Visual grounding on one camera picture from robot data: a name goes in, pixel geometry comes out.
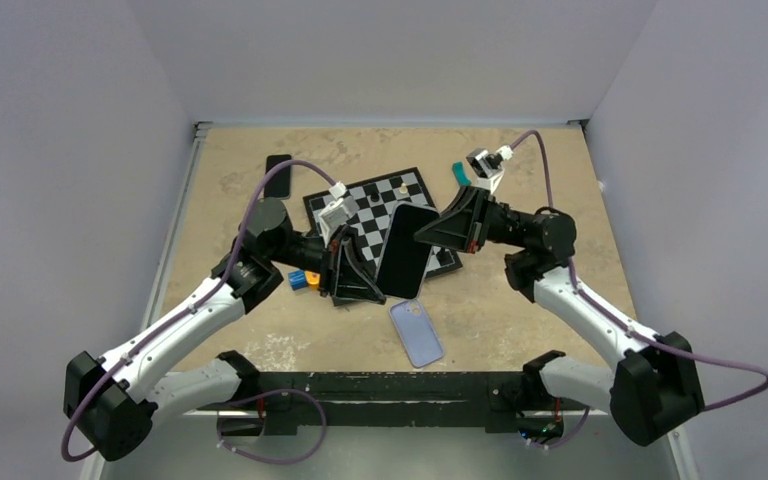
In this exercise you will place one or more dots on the teal curved block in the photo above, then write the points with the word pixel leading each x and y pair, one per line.
pixel 460 174

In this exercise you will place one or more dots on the black phone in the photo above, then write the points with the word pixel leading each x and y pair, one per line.
pixel 402 265

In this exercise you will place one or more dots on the blue orange toy piece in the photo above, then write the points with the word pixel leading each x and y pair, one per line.
pixel 301 279

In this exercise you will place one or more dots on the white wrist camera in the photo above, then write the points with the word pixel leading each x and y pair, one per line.
pixel 342 208
pixel 489 167

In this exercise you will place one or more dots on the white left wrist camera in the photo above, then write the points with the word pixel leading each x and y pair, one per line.
pixel 342 208

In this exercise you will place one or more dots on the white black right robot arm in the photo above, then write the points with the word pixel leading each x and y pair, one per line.
pixel 649 384

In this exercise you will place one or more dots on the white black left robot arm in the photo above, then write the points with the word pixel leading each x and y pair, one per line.
pixel 116 399

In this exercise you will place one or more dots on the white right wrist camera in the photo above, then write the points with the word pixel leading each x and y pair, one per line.
pixel 489 167

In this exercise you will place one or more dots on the black metal base frame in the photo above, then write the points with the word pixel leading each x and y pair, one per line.
pixel 492 402

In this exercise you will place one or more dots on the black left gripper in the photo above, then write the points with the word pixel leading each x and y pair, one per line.
pixel 352 281

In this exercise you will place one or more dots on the black white chessboard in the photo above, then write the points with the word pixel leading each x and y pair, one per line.
pixel 372 220

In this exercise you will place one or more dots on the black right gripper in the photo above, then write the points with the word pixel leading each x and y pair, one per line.
pixel 464 224

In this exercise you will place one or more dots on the lilac phone case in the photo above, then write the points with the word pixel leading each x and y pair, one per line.
pixel 416 332

